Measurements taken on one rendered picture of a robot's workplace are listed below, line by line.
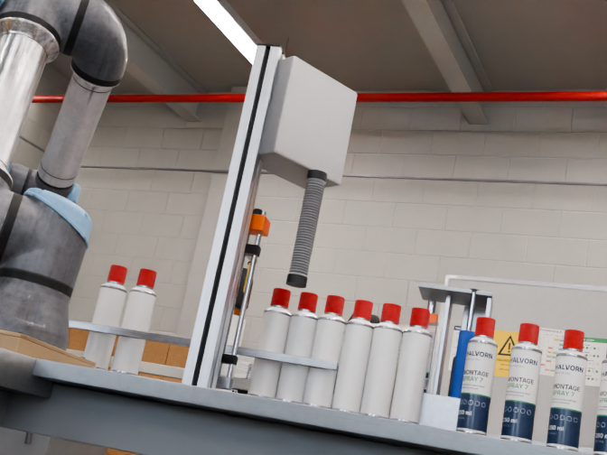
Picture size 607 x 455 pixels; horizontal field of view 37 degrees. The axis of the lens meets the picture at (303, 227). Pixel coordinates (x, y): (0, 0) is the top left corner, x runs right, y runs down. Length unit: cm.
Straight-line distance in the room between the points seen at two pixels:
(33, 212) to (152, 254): 595
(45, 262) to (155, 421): 44
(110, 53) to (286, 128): 34
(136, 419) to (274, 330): 63
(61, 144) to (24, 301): 49
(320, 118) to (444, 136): 506
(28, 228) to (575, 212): 517
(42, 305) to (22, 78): 39
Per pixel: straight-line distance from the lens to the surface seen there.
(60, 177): 186
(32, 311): 141
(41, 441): 383
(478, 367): 159
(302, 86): 165
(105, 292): 178
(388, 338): 161
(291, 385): 163
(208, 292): 155
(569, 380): 159
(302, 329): 164
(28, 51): 161
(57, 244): 143
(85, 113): 176
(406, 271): 642
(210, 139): 749
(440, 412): 164
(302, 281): 157
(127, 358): 173
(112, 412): 108
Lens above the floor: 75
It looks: 15 degrees up
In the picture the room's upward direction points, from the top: 11 degrees clockwise
